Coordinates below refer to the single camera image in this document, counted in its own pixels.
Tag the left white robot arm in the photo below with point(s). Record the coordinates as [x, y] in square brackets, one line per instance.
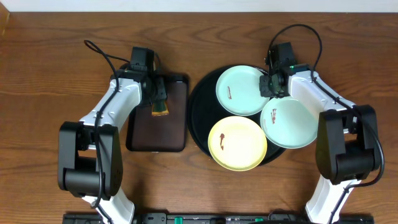
[89, 151]

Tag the green and orange sponge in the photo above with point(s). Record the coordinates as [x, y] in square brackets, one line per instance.
[159, 108]

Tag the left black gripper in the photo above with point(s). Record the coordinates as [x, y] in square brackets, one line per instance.
[160, 94]

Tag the yellow plate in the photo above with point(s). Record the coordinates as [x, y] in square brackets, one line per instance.
[237, 143]

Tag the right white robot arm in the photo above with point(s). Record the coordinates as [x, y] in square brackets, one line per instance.
[348, 151]

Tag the pale green plate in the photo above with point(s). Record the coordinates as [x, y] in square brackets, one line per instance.
[237, 90]
[287, 123]

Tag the black rectangular water tray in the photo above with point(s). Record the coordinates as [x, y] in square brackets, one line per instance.
[161, 133]

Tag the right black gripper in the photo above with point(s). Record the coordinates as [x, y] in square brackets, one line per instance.
[264, 90]

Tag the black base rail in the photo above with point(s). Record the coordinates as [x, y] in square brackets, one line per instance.
[162, 218]

